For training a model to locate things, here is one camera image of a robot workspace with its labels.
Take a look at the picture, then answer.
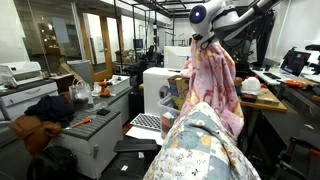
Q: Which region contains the large white cardboard box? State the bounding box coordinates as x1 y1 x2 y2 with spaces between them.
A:
143 66 183 118

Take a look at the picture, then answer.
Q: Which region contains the small black flat device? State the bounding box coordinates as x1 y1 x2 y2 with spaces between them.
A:
96 108 111 117

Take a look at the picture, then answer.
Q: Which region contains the large white machine housing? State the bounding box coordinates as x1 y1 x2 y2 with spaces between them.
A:
163 45 193 70

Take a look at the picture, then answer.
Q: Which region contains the white office desk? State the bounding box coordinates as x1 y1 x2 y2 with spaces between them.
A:
249 67 320 84

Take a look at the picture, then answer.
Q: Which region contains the black computer keyboard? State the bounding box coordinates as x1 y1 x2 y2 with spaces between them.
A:
262 71 283 81

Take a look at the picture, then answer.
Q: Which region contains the grey ribbed foam mat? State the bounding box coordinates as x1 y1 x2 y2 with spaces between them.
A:
61 109 122 141

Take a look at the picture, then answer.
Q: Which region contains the white paper sheet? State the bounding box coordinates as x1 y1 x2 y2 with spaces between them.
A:
125 125 164 147

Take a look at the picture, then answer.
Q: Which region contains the orange cordless drill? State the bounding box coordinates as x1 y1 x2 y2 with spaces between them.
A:
98 80 113 98

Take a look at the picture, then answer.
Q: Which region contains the orange flat object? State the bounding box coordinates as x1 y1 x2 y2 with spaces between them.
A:
284 79 306 89

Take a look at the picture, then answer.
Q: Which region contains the floral patchwork quilt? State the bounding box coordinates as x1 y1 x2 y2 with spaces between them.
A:
143 101 262 180

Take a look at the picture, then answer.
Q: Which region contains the clear plastic handle bag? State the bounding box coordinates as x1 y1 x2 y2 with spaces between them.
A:
68 78 95 112

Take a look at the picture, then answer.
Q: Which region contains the black metal frame structure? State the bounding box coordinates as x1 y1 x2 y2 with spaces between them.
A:
113 0 241 73

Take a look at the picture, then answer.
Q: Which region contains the flat tan box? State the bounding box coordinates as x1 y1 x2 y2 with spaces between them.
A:
256 88 280 106

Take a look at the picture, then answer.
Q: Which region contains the dark navy jacket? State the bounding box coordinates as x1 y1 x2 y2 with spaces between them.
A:
23 94 76 129

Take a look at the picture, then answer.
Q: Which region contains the white low cabinet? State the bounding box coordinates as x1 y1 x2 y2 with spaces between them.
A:
49 109 125 179

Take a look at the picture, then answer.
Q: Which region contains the small white open box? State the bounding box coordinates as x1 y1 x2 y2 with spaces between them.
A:
107 74 132 97

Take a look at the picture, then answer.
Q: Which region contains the grey trash bin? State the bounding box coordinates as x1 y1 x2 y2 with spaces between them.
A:
66 59 94 88

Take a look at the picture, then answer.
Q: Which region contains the pink patterned fleece blanket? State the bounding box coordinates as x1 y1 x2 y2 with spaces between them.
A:
179 38 245 139

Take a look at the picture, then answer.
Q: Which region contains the dotted calibration board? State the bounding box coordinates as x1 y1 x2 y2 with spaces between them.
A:
129 112 163 132

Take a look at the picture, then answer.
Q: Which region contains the small black computer monitor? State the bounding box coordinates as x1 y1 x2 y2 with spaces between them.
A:
132 38 145 51

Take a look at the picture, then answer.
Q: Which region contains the orange handled hand tool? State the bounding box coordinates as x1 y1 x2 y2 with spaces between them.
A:
65 117 93 130

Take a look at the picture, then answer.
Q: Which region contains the dark bottle with brown cap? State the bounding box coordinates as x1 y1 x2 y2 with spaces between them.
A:
234 76 244 97

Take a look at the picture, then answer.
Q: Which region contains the grey long counter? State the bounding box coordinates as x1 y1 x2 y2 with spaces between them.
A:
92 87 134 126

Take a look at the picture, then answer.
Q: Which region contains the black equipment rack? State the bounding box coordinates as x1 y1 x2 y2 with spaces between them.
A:
229 13 276 73

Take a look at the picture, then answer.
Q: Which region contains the flattened brown cardboard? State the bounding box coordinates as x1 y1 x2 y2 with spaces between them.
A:
58 57 83 81

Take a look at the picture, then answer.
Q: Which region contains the dark grey desk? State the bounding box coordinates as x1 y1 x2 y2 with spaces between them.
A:
259 83 320 141

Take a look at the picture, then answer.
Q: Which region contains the white office printer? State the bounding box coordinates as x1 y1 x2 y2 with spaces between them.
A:
0 60 44 88

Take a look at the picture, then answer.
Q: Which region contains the wooden framed glass door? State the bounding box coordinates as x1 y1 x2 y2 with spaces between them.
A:
77 9 115 83

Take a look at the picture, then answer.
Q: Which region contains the black backpack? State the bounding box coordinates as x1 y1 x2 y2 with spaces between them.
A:
25 145 79 180

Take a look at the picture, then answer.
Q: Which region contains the white drawer cabinet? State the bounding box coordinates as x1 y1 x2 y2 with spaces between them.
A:
0 79 60 122

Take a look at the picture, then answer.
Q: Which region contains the open black laptop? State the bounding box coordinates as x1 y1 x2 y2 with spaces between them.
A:
279 49 312 78

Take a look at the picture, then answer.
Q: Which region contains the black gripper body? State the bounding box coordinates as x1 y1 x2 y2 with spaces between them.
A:
191 31 219 51

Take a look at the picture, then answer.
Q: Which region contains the white safety helmet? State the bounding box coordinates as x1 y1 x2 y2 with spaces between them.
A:
240 76 262 96

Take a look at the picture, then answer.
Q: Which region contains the light wooden table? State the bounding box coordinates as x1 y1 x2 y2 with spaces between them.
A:
238 79 288 113

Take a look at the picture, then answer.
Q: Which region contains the small black case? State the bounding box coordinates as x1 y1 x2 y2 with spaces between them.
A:
240 93 258 103

